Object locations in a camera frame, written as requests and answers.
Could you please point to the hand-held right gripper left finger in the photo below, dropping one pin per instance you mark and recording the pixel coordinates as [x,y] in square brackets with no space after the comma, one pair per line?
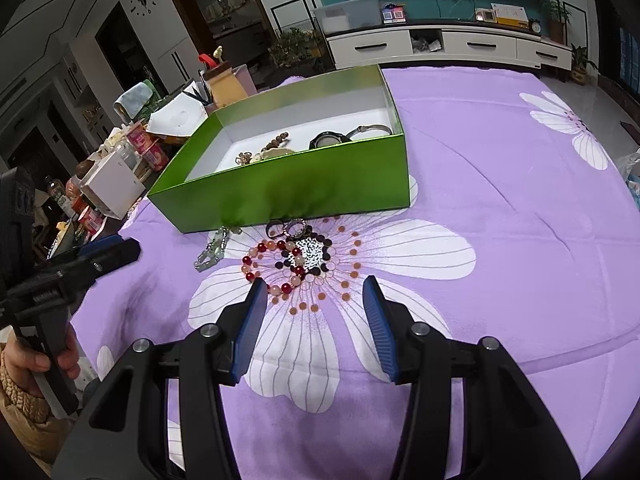
[250,335]

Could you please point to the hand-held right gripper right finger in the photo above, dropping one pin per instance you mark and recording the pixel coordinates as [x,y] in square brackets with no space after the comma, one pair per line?
[380,335]

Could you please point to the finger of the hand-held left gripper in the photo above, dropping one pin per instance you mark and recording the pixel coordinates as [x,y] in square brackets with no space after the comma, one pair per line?
[120,255]
[102,246]

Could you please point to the green cardboard box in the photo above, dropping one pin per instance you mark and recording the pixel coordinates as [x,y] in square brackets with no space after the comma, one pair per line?
[300,195]

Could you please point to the small gold brooch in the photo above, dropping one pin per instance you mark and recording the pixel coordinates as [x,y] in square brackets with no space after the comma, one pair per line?
[244,158]

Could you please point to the beige wrist watch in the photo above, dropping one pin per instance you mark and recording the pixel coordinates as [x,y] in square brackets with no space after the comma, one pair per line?
[272,154]

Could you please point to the black fitness band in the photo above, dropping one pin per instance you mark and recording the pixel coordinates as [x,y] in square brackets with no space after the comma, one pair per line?
[325,139]

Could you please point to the silver bangle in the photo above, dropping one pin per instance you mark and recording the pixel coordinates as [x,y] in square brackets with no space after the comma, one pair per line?
[370,128]

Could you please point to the person's left forearm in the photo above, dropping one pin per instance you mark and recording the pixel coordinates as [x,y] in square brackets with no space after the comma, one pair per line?
[25,427]

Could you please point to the person's left hand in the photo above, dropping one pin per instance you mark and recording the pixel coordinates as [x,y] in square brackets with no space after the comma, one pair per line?
[22,367]

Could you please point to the red instant noodle cup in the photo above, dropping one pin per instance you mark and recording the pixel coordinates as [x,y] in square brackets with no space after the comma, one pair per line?
[91,221]

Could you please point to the bowl with food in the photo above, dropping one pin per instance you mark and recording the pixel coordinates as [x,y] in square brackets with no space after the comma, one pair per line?
[62,237]

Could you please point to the glass bottle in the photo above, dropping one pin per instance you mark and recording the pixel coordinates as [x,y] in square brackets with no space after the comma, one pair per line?
[60,195]

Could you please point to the white square box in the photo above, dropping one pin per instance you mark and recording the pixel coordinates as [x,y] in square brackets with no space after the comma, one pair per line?
[112,187]

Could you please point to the brown round fruit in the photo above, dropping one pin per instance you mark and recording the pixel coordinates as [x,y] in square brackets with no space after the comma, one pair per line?
[86,167]

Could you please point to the pink yogurt cup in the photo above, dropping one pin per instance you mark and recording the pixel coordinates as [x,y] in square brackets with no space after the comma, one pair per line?
[139,136]
[155,156]

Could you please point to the white folded paper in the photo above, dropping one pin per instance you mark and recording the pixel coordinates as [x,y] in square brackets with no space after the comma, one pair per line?
[177,115]

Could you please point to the grey green towel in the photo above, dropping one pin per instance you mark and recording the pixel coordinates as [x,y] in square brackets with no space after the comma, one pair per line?
[132,97]

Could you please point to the purple floral cloth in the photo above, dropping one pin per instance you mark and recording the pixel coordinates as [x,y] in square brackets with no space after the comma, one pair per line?
[500,210]

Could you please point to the pen holder with pens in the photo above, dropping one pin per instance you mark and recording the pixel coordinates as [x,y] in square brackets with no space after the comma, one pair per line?
[205,102]

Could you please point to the yellow paper bag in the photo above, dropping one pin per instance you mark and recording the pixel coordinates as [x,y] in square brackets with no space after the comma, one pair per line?
[230,85]

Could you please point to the glass tank with plants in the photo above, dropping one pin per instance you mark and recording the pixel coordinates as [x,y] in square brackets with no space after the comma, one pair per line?
[295,47]

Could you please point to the white plastic bag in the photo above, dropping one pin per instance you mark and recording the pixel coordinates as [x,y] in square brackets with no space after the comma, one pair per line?
[631,180]

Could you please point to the white television cabinet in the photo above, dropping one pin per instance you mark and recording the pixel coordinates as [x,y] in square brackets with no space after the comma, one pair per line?
[475,47]

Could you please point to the clear storage bin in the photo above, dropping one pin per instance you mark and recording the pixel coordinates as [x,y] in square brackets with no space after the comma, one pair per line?
[345,15]

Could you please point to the small white digital clock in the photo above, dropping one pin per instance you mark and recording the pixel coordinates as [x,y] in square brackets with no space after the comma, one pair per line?
[484,15]

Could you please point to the small potted plant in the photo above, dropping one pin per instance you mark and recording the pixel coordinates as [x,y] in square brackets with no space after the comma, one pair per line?
[582,65]

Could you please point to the yellow white desk calendar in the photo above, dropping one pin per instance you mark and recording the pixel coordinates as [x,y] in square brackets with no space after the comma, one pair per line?
[510,15]

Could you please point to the black desk clock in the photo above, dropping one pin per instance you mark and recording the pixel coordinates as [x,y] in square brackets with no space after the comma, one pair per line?
[536,26]

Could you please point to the tall potted plant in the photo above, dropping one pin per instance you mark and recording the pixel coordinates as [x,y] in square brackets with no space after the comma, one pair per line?
[555,17]

